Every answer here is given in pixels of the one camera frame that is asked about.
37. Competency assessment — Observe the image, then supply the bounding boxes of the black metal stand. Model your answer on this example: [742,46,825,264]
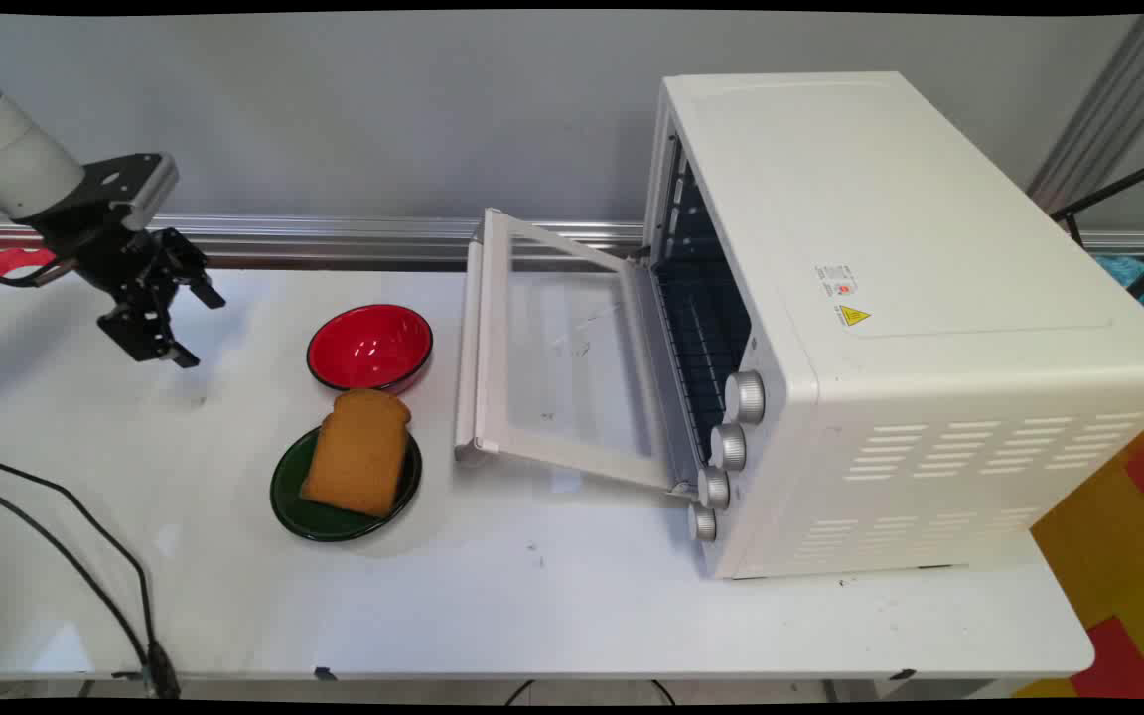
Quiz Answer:
[1049,149,1144,301]

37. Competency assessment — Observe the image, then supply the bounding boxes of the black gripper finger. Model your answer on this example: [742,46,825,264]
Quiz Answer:
[178,268,227,310]
[98,296,202,369]

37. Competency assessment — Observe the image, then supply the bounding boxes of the yellow red foam floor mat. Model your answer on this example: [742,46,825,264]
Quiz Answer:
[1012,402,1144,702]

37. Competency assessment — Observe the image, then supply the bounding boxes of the black cable with plug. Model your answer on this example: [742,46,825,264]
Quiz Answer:
[0,453,182,698]

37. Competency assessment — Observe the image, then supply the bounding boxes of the dark green plate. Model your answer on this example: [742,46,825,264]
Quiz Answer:
[270,425,424,543]

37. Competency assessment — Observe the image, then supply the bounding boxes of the black wire oven rack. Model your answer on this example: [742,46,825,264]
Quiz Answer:
[653,260,754,466]

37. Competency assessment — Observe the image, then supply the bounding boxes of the red bowl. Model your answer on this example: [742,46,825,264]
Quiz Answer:
[306,304,434,393]

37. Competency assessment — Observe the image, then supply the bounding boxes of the black cable under table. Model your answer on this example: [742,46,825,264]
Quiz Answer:
[502,679,678,707]

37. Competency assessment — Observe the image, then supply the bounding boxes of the glass oven door with handle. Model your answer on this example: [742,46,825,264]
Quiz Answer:
[454,207,704,498]

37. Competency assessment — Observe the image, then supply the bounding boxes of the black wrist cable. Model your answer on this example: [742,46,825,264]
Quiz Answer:
[0,226,74,290]

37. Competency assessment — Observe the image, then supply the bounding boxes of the thin black cable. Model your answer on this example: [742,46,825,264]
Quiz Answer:
[0,481,154,676]

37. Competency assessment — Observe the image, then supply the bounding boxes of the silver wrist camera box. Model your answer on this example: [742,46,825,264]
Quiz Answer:
[83,153,180,232]

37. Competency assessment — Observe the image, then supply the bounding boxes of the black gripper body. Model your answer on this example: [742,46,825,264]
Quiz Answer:
[41,204,210,301]

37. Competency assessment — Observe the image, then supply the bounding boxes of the blue patterned object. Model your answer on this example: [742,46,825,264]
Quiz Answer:
[1091,253,1144,331]

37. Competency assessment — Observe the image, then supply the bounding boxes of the aluminium rail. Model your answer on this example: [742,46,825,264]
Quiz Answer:
[0,211,1144,271]

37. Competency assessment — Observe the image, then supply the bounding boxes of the white toaster oven body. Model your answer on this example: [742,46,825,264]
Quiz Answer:
[642,71,1144,581]

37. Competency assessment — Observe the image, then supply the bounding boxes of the red cloth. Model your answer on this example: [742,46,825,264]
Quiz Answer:
[0,248,59,312]

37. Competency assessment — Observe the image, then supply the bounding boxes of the brown bread slice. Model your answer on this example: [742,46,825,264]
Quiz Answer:
[299,388,412,519]

